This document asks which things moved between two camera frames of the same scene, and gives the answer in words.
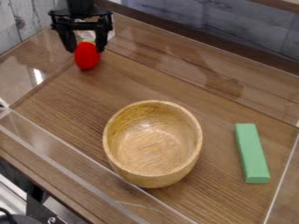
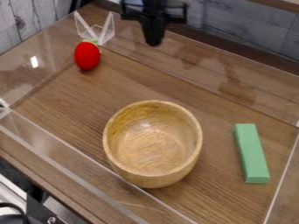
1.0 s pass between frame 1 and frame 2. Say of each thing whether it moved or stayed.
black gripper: moved
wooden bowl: stayed
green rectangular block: stayed
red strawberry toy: stayed
